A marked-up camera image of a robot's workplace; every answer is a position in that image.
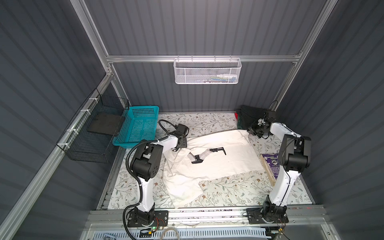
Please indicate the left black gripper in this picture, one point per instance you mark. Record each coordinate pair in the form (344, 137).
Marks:
(184, 142)

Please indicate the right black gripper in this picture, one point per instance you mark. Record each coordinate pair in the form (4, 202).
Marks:
(252, 130)

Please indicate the white t shirt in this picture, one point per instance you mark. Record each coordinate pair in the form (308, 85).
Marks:
(207, 158)

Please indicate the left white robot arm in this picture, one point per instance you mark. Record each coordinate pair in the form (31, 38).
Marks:
(143, 162)

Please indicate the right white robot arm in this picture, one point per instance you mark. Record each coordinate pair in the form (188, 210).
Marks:
(294, 157)

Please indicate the folded dark t shirt stack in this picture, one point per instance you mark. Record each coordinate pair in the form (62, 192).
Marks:
(248, 116)

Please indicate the purple printed book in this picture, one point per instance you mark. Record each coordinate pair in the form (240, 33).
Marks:
(271, 165)

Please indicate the teal plastic laundry basket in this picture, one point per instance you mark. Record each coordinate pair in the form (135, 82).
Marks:
(140, 124)

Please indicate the items in mesh basket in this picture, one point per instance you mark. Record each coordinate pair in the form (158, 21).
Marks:
(218, 79)

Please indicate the white mesh wall basket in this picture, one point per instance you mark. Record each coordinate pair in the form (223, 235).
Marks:
(187, 72)

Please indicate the black pad in wire basket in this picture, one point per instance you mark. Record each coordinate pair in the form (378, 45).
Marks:
(106, 124)

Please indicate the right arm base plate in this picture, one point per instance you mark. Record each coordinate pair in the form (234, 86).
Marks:
(260, 216)

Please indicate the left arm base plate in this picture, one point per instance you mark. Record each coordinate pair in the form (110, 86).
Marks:
(153, 218)

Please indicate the black wire wall basket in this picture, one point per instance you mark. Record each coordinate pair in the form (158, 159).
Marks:
(90, 137)

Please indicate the aluminium frame rail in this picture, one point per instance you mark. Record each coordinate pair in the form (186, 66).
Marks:
(192, 58)

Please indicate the white vented cable duct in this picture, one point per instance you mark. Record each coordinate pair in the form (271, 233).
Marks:
(204, 233)

